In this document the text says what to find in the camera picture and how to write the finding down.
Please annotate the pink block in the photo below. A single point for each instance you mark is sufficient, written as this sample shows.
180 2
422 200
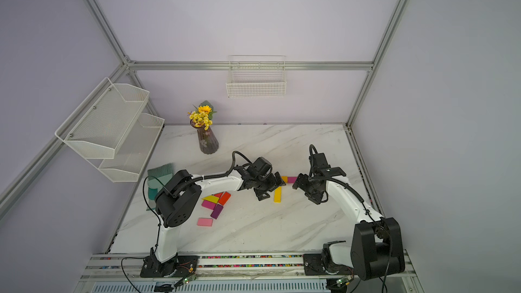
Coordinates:
205 222

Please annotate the yellow flower bouquet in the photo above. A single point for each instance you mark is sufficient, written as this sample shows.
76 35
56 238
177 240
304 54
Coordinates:
202 116

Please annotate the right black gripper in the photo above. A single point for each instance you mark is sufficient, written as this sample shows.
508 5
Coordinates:
302 181

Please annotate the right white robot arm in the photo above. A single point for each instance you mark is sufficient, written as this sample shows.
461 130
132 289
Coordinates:
376 248

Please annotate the aluminium frame back bar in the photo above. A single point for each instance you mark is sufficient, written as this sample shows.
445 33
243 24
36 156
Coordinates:
226 65

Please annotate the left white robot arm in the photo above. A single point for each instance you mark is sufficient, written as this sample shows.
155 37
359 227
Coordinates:
176 201

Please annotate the dark glass vase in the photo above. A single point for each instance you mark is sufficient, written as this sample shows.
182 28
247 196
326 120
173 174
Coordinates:
208 143

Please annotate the white two-tier mesh shelf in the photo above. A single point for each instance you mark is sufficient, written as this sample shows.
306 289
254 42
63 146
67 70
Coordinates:
112 132

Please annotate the white wire wall basket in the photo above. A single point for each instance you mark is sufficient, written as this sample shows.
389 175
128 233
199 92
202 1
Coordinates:
246 83

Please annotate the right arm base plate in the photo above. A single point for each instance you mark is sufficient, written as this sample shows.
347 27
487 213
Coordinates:
314 264

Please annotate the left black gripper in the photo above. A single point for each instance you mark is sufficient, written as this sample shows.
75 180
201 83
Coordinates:
279 182

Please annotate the magenta block in pile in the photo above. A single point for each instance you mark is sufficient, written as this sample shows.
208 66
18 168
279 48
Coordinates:
208 204

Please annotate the magenta block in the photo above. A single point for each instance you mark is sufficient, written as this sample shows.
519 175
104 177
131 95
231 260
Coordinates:
292 180
208 204

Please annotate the red block right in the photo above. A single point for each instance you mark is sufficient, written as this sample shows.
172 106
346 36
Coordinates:
224 198

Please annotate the yellow block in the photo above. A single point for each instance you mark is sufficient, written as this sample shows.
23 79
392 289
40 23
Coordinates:
212 199
278 195

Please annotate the purple block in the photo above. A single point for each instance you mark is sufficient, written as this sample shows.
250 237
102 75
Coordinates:
217 211

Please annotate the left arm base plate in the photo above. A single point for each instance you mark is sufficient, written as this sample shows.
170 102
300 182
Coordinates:
177 267

